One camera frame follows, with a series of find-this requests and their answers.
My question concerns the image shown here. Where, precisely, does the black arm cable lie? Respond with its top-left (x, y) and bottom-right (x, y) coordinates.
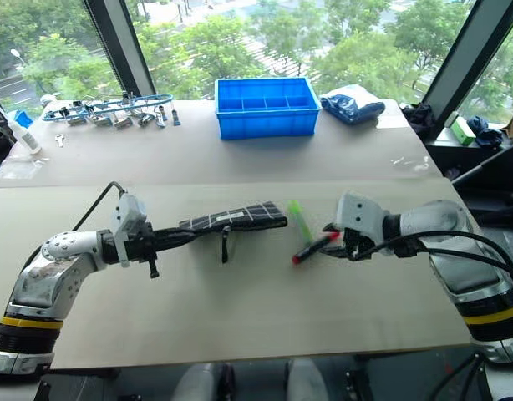
top-left (350, 230), bottom-right (513, 302)
top-left (72, 180), bottom-right (128, 233)

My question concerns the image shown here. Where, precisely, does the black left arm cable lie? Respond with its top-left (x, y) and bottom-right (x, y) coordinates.
top-left (72, 180), bottom-right (128, 233)

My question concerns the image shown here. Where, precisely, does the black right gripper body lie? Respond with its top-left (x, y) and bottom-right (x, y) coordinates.
top-left (342, 227), bottom-right (378, 262)

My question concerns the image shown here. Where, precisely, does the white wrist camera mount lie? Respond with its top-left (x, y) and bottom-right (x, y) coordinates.
top-left (110, 193), bottom-right (150, 268)
top-left (335, 190), bottom-right (389, 244)

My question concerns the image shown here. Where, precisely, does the green and white box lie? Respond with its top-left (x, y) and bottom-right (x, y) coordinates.
top-left (450, 115), bottom-right (477, 147)

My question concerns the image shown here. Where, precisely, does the dark window frame post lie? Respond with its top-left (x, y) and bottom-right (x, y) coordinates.
top-left (82, 0), bottom-right (158, 99)
top-left (421, 0), bottom-right (513, 117)

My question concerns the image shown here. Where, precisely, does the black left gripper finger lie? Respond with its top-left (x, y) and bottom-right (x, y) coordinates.
top-left (154, 226), bottom-right (199, 241)
top-left (155, 238), bottom-right (196, 253)

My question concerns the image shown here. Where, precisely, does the small blue plastic piece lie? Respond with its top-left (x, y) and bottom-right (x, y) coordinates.
top-left (13, 109), bottom-right (34, 129)

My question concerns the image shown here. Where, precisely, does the blue plastic divided bin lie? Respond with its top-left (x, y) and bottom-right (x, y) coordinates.
top-left (214, 77), bottom-right (323, 141)

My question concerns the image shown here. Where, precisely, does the white plastic bottle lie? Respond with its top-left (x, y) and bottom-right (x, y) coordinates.
top-left (8, 119), bottom-right (43, 156)

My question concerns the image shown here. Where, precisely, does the black white-grid pencil pouch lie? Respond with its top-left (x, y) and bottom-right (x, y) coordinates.
top-left (178, 200), bottom-right (289, 265)

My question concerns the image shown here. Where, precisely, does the green highlighter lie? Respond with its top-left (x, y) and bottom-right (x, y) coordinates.
top-left (287, 200), bottom-right (314, 246)

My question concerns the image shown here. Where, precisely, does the black chair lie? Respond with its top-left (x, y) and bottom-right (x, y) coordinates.
top-left (450, 141), bottom-right (513, 214)

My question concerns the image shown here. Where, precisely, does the red marker with black cap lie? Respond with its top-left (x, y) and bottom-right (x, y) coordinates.
top-left (292, 232), bottom-right (341, 266)

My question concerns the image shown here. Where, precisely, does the dark bundled cloth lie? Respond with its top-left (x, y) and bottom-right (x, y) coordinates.
top-left (401, 103), bottom-right (434, 135)

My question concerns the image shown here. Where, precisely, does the grey rounded shape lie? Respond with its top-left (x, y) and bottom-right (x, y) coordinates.
top-left (285, 358), bottom-right (330, 401)
top-left (172, 362), bottom-right (218, 401)

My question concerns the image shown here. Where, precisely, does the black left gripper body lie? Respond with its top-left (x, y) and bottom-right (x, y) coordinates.
top-left (124, 223), bottom-right (161, 280)

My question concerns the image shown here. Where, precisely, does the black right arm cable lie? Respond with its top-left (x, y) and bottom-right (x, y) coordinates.
top-left (350, 230), bottom-right (513, 302)

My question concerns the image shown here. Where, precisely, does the dark blue cloth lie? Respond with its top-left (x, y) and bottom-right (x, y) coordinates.
top-left (467, 115), bottom-right (505, 148)

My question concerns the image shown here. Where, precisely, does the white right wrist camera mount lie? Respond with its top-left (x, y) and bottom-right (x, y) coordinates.
top-left (335, 190), bottom-right (389, 244)

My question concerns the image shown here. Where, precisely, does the blue hanger with metal clips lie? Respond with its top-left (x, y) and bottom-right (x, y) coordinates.
top-left (42, 92), bottom-right (183, 129)

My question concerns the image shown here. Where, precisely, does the clear plastic bag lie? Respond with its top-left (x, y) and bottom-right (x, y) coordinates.
top-left (0, 153), bottom-right (51, 181)

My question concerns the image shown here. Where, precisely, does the blue crumpled plastic bag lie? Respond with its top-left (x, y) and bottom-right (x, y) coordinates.
top-left (319, 93), bottom-right (386, 126)

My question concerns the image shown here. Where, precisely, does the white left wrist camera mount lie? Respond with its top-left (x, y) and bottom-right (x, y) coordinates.
top-left (110, 193), bottom-right (150, 268)

